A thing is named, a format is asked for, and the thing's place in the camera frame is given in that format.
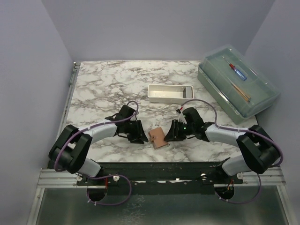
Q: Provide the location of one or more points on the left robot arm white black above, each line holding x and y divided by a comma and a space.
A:
69, 153

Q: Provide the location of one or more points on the aluminium frame rail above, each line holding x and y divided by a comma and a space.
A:
34, 211

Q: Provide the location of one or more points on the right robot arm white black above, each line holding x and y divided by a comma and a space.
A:
257, 153

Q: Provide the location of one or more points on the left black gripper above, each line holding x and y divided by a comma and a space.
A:
139, 136

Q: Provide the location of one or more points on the tan leather card holder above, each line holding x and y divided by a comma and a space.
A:
157, 138

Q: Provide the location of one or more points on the clear green plastic toolbox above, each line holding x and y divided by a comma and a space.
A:
216, 76

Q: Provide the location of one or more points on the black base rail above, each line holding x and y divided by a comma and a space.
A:
166, 178

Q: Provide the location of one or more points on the red blue screwdriver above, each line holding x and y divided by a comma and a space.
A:
236, 71

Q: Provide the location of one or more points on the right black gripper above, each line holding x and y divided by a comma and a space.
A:
174, 134

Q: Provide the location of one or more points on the orange pencil tool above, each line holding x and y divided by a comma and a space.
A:
243, 94

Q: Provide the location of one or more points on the white rectangular tray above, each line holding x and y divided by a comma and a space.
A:
170, 94

